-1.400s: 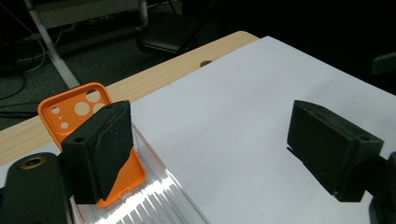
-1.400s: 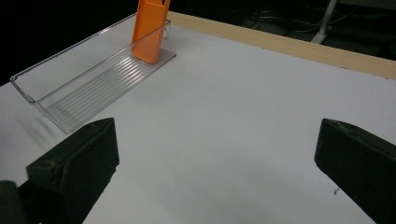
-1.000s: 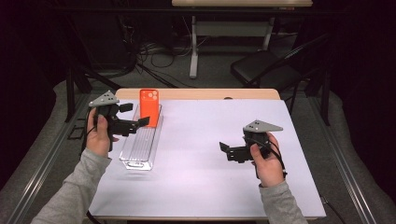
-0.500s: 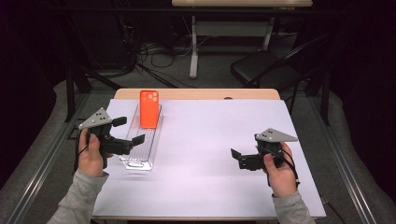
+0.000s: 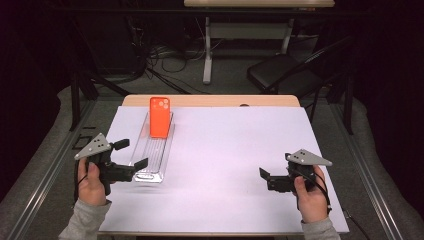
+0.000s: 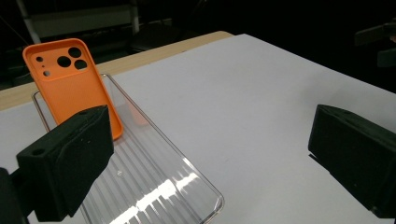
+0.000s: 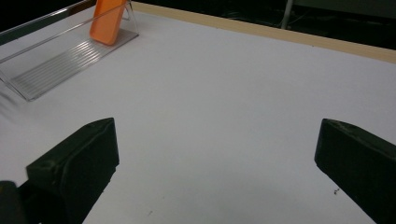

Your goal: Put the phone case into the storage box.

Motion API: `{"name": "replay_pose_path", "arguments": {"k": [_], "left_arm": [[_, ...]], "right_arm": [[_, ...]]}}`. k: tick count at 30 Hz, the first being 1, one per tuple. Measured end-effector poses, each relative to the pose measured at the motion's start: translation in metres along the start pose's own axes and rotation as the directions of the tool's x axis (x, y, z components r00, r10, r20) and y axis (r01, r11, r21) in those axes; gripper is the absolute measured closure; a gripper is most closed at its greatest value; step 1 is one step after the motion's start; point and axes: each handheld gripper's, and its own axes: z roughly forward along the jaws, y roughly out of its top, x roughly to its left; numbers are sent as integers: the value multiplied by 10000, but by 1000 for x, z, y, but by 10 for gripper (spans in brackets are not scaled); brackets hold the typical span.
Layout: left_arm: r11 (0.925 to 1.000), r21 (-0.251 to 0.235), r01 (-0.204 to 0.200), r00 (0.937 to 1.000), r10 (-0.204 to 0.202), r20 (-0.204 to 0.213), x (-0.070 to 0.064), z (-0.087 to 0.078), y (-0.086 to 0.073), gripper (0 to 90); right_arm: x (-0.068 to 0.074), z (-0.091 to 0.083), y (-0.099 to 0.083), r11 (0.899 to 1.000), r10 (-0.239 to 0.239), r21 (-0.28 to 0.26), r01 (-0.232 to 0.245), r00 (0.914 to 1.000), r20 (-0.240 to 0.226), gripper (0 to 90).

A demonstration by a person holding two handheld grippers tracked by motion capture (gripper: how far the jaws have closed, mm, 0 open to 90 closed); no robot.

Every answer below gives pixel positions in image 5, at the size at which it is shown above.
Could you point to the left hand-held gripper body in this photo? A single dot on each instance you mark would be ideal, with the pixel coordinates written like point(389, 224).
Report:
point(116, 171)

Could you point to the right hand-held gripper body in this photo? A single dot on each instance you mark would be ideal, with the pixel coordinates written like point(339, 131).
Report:
point(283, 183)

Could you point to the clear plastic bin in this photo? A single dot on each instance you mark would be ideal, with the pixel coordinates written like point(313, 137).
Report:
point(153, 156)

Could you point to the orange phone case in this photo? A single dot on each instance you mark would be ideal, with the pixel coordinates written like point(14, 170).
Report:
point(160, 120)

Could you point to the person's left hand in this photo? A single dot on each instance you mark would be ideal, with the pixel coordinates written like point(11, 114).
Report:
point(90, 186)

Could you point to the person's right hand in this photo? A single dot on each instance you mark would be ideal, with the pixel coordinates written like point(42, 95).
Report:
point(313, 203)

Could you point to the white table sheet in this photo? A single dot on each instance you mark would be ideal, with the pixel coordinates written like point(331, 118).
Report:
point(216, 183)

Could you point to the black metal stand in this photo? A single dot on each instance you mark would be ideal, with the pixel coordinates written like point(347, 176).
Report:
point(75, 100)

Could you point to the black folding chair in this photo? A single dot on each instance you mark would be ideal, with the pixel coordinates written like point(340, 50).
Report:
point(283, 73)

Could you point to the desk with white legs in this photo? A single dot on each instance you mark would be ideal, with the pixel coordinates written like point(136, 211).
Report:
point(246, 30)

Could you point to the aluminium floor rail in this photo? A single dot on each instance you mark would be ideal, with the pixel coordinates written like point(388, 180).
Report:
point(370, 180)
point(44, 180)

